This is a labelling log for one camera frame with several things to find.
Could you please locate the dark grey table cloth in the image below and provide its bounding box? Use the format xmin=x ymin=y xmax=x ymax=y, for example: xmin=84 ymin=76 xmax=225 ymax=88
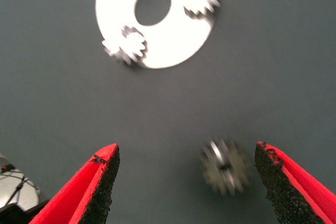
xmin=0 ymin=0 xmax=336 ymax=224

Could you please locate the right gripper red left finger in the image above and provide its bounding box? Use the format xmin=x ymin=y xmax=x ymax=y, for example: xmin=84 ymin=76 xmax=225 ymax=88
xmin=28 ymin=143 xmax=121 ymax=224

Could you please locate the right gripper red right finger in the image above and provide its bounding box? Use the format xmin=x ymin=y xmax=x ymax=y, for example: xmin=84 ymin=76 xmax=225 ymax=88
xmin=254 ymin=141 xmax=336 ymax=224

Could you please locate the round metal plate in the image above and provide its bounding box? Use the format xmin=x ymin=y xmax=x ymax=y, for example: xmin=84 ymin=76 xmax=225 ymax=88
xmin=94 ymin=0 xmax=220 ymax=70

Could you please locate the large steel gear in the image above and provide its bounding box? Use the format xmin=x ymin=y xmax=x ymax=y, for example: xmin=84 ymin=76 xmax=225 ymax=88
xmin=199 ymin=136 xmax=252 ymax=196

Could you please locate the grey object with black wires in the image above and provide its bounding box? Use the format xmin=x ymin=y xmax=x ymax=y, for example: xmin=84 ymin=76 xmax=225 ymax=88
xmin=0 ymin=165 xmax=37 ymax=206

